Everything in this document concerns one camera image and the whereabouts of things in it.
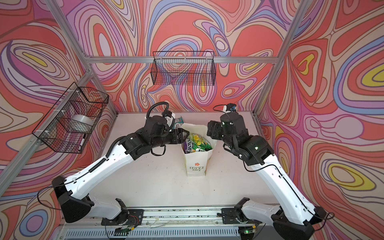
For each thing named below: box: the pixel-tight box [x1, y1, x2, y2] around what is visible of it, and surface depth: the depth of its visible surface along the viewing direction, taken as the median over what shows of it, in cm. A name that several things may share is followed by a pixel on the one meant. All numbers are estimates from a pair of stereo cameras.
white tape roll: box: [68, 114, 94, 134], surface depth 73 cm
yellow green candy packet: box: [189, 133, 212, 152], surface depth 82 cm
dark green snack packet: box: [196, 142, 213, 151], surface depth 82 cm
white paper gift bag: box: [181, 123, 216, 177], surface depth 78 cm
